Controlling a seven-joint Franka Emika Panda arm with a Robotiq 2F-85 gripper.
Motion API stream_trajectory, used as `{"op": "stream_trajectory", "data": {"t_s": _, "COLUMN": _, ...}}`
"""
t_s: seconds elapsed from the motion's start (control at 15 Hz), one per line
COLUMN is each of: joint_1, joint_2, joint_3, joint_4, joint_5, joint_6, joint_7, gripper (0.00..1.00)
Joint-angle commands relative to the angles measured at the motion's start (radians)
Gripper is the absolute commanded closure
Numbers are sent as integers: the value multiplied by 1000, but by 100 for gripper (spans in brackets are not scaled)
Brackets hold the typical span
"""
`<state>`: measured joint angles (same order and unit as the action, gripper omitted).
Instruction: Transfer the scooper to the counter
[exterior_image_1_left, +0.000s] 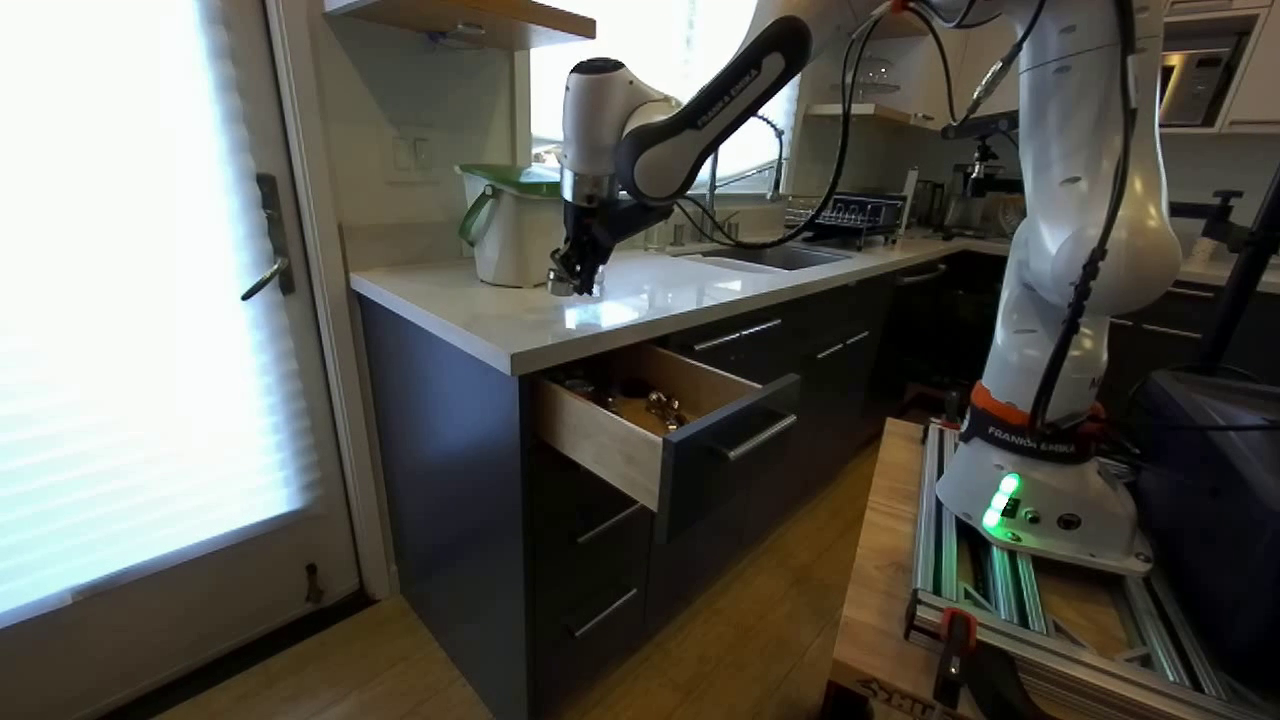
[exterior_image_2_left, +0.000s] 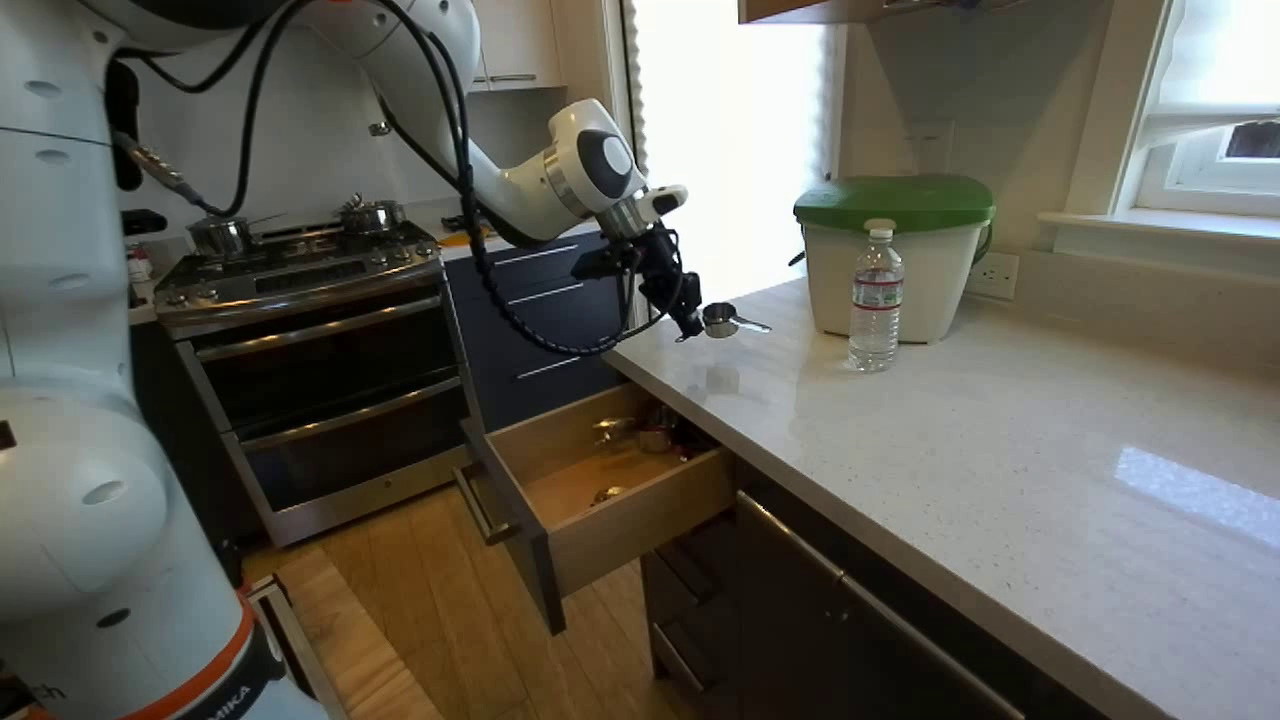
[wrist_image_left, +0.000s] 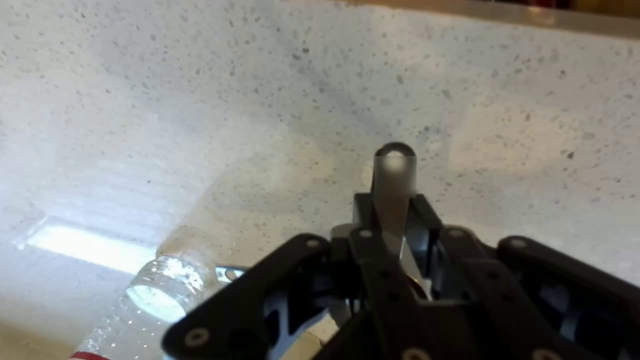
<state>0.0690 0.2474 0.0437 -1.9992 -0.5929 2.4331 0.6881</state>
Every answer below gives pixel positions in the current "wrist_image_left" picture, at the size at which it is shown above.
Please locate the clear plastic water bottle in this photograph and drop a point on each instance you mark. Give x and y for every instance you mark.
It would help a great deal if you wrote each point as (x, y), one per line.
(132, 313)

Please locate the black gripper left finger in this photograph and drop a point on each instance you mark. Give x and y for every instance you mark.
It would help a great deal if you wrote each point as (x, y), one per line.
(320, 281)

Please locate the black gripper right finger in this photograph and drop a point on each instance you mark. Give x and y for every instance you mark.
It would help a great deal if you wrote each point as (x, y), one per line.
(533, 300)

